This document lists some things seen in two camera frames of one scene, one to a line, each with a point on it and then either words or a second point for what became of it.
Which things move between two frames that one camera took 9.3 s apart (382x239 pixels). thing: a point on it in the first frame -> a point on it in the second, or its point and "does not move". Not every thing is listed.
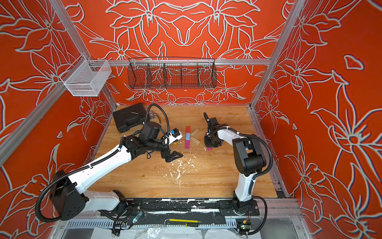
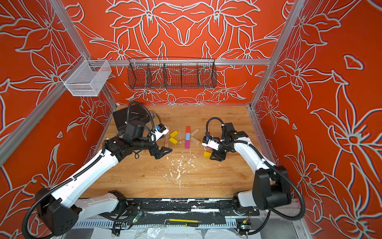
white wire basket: x=86 y=78 does not move
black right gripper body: x=212 y=141 -> x=225 y=149
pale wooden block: x=194 y=132 does not move
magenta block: x=187 y=144 does not move
